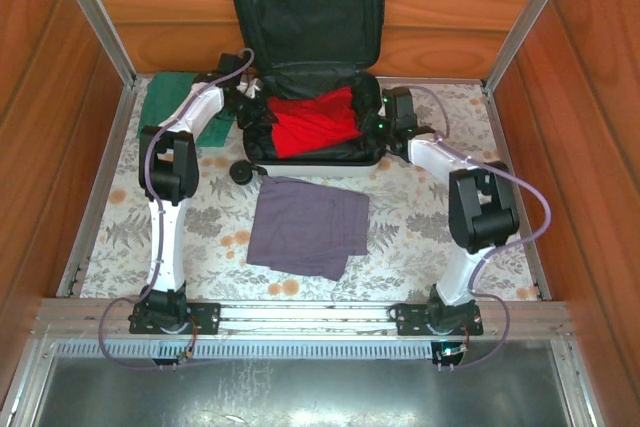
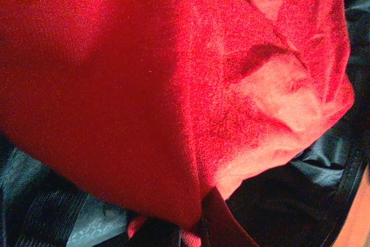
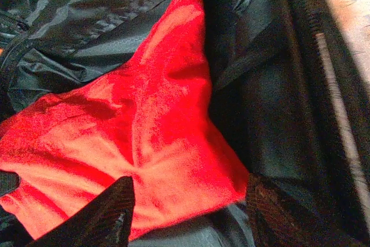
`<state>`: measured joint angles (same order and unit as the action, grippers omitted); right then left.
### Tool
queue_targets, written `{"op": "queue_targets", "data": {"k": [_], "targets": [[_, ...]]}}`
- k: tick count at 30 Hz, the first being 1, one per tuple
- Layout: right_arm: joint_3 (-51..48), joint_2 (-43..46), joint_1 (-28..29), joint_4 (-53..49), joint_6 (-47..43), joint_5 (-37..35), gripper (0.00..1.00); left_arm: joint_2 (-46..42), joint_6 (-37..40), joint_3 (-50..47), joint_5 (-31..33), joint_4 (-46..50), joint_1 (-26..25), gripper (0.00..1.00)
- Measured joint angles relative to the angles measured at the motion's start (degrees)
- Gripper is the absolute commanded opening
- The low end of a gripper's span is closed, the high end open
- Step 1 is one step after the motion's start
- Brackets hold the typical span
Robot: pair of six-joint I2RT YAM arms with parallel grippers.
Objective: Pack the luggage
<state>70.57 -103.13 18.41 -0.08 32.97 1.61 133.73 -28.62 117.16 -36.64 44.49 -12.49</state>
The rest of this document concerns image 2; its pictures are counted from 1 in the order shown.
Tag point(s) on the red cloth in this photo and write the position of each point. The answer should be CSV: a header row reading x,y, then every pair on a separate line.
x,y
179,85

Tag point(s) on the white hard-shell suitcase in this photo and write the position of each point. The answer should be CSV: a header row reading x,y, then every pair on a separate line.
x,y
274,215

